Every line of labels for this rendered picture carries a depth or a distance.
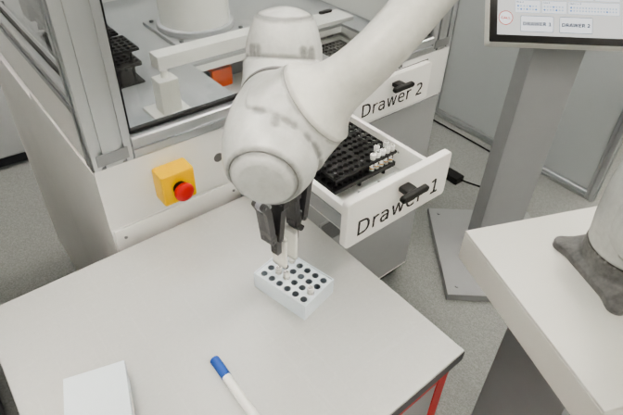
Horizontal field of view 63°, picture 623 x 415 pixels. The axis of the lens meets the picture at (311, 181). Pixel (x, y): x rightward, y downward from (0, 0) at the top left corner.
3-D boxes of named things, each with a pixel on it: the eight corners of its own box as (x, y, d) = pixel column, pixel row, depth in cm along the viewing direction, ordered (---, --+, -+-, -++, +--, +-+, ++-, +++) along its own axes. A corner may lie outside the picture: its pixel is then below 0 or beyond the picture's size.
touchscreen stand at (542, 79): (565, 305, 192) (696, 45, 130) (446, 299, 193) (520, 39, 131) (526, 217, 232) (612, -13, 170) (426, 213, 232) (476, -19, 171)
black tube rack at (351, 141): (393, 174, 114) (397, 150, 110) (334, 205, 105) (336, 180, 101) (328, 132, 127) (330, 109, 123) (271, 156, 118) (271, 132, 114)
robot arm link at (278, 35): (252, 97, 78) (238, 144, 68) (247, -7, 69) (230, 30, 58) (323, 101, 78) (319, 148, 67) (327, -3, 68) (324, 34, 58)
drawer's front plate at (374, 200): (442, 193, 112) (452, 151, 105) (344, 250, 97) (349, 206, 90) (437, 189, 113) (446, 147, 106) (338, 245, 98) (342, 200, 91)
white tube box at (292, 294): (333, 292, 96) (334, 279, 94) (304, 320, 91) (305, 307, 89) (283, 261, 102) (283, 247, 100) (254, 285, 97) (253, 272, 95)
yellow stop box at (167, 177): (199, 195, 106) (195, 168, 101) (167, 209, 102) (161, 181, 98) (187, 183, 109) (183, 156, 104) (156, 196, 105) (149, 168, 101)
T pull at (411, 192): (429, 190, 99) (430, 184, 99) (402, 206, 96) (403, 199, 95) (415, 182, 102) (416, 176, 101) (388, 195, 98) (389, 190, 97)
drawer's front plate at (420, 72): (425, 96, 148) (432, 61, 141) (352, 128, 133) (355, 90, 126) (421, 94, 149) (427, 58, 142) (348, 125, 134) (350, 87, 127)
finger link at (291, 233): (282, 224, 89) (285, 222, 89) (282, 253, 93) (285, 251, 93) (295, 232, 87) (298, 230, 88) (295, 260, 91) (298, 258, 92)
